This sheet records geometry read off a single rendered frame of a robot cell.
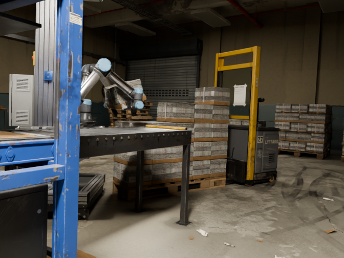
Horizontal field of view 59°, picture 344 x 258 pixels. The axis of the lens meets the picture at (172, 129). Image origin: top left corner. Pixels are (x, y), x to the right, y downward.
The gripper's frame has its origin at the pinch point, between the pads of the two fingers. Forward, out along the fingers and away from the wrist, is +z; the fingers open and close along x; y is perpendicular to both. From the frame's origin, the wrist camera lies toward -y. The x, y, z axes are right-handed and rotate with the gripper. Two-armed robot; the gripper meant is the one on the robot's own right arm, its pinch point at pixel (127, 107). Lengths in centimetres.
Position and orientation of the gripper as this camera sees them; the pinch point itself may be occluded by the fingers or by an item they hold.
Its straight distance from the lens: 305.4
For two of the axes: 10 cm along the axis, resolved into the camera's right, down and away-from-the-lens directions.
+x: -8.4, 3.5, -4.2
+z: -4.7, -0.7, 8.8
